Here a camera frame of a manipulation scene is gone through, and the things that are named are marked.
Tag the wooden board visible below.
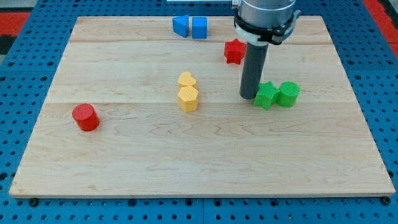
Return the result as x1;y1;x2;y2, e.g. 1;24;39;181
9;16;396;198

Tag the blue cube block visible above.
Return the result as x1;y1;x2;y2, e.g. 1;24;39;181
192;17;208;39

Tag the red star block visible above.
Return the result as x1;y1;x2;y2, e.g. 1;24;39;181
224;39;247;65

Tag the green star block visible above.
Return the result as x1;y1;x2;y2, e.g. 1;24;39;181
254;82;280;110

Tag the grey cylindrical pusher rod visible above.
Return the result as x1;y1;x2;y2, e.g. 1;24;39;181
239;43;268;100

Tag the red cylinder block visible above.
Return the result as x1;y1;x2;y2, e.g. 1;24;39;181
72;103;100;131

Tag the blue triangle block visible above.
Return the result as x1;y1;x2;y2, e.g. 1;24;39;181
172;15;189;38

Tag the green cylinder block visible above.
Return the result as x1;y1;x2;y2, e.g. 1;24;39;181
277;82;300;108

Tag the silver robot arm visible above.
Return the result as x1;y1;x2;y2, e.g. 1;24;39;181
232;0;301;100

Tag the yellow hexagon block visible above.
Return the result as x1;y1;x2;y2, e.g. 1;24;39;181
178;86;199;112

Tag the yellow heart block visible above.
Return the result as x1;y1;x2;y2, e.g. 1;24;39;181
178;71;197;89

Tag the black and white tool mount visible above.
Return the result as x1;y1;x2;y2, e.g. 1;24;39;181
234;9;301;45

